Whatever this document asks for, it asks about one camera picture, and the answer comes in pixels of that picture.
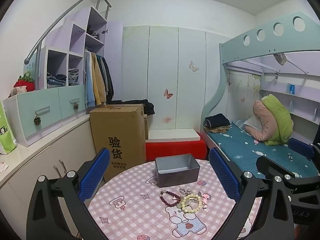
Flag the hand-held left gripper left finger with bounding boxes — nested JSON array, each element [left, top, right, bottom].
[[26, 147, 111, 240]]

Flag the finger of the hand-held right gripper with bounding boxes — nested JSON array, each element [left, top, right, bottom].
[[287, 137, 320, 165], [256, 156, 297, 180]]

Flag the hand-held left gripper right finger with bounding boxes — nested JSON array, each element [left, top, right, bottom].
[[209, 147, 296, 240]]

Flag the pale yellow bead bracelet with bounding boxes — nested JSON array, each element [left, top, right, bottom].
[[177, 194, 202, 214]]

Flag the grey metal tin box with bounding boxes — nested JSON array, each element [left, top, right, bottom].
[[154, 154, 200, 188]]

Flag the dark red bead bracelet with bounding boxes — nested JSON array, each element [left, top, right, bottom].
[[160, 191, 182, 207]]

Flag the teal printed bed sheet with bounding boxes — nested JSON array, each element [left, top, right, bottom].
[[207, 121, 320, 180]]

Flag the pink and green rolled quilt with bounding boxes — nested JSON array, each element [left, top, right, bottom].
[[261, 94, 294, 146]]

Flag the large cardboard box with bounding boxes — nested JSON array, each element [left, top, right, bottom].
[[89, 104, 147, 183]]

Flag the folded tan clothes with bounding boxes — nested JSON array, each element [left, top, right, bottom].
[[207, 125, 230, 133]]

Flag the white pillow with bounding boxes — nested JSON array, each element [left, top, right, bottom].
[[244, 117, 258, 128]]

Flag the pink checked tablecloth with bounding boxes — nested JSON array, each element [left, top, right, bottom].
[[86, 159, 263, 240]]

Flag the red stool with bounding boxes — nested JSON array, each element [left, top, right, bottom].
[[145, 131, 208, 162]]

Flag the folded navy clothes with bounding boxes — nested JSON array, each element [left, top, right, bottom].
[[204, 113, 232, 128]]

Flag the cream low cabinet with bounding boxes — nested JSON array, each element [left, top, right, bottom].
[[0, 112, 105, 230]]

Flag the white board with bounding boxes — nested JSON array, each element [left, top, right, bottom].
[[148, 128, 201, 142]]

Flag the small cardboard box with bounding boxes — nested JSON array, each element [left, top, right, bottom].
[[144, 114, 150, 140]]

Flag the teal drawer cabinet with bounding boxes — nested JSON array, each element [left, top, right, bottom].
[[3, 84, 92, 147]]

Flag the tan hanging jacket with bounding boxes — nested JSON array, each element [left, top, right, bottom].
[[91, 52, 107, 105]]

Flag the grey bed lamp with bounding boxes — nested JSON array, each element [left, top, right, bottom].
[[274, 53, 288, 66]]

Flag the light blue hanging jacket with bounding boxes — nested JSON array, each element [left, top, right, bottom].
[[84, 50, 97, 108]]

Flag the dark hanging jackets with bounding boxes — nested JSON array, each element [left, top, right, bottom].
[[97, 55, 114, 103]]

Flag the green paper bag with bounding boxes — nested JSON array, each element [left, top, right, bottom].
[[0, 101, 18, 155]]

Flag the folded jeans stack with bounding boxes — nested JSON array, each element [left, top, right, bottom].
[[67, 68, 79, 86], [46, 72, 67, 88]]

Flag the red strawberry plush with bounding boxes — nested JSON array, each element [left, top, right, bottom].
[[9, 71, 35, 98]]

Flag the purple cabinet door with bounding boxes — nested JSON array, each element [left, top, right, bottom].
[[104, 21, 123, 104]]

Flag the bed with teal blanket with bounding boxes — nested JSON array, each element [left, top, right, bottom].
[[201, 11, 320, 160]]

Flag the white wardrobe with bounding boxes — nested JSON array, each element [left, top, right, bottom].
[[120, 25, 232, 130]]

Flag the purple stair cabinet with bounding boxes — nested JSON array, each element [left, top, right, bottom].
[[37, 6, 110, 90]]

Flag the grey metal handrail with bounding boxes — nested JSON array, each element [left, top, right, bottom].
[[24, 0, 112, 67]]

